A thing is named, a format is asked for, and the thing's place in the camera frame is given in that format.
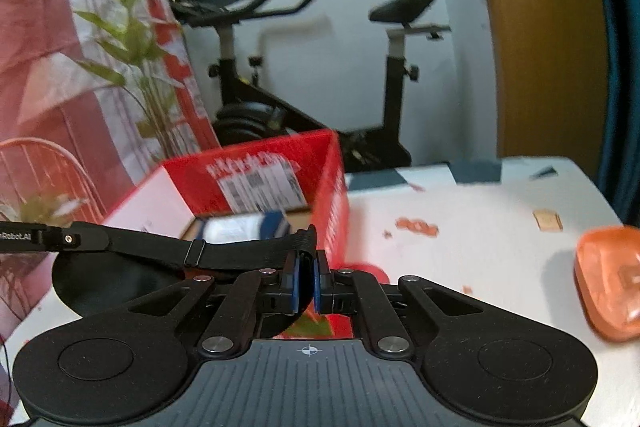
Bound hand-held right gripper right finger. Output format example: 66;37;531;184
312;249;482;360

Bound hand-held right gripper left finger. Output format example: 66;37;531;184
127;252;303;360

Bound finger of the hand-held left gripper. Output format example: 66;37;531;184
47;221;319;269

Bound red cardboard box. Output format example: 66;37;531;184
102;130;351;269

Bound dark cloth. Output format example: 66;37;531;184
51;249;211;319

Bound blue and white packet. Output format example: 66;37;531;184
202;210;293;241

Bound black exercise bike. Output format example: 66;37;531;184
169;0;453;173

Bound green artificial plant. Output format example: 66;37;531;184
72;0;187;159

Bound orange plastic tray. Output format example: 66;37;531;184
574;226;640;343

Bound wooden door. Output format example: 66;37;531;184
461;0;610;180

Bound teal curtain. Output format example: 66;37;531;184
579;0;640;229

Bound orange wire chair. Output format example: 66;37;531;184
0;136;107;222

